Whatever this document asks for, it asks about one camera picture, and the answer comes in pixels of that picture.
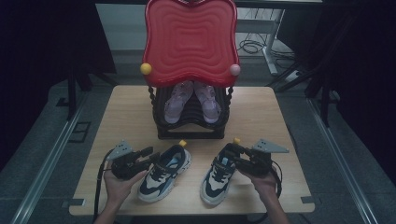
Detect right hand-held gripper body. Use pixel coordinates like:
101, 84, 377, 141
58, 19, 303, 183
239, 138, 290, 176

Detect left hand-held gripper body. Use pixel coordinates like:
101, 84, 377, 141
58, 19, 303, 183
106, 139, 148, 181

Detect navy and white sneaker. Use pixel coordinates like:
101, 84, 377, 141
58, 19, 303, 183
136, 139, 192, 203
199, 137, 242, 206

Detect purple child's shoe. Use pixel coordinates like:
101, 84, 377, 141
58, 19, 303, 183
163, 80, 194, 125
193, 80, 223, 125

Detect red and black shoe rack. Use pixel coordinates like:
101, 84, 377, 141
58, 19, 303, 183
139, 0, 242, 140

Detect person's right hand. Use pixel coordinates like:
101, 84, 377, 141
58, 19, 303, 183
237, 168, 278, 203

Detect person's left hand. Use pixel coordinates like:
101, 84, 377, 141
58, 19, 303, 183
103, 170, 148, 207

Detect grey tape strip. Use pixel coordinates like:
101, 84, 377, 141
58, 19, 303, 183
61, 198, 86, 208
300, 195, 321, 205

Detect black metal stand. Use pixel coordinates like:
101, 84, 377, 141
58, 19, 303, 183
265, 15, 359, 127
55, 65, 120, 121

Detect white power strip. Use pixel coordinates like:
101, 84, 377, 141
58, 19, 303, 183
284, 70, 304, 83

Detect dark curtain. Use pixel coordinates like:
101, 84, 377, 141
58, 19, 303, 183
0, 0, 118, 172
276, 0, 396, 185

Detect right hand-held gripper cable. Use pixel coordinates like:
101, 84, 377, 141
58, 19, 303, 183
248, 160, 283, 224

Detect metal floor rail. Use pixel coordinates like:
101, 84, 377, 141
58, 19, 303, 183
10, 92, 89, 224
306, 97, 379, 224

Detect black cables on floor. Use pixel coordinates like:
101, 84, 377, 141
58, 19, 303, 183
237, 32, 296, 62

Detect white desk leg frame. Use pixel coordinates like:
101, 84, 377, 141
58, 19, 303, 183
235, 8, 286, 77

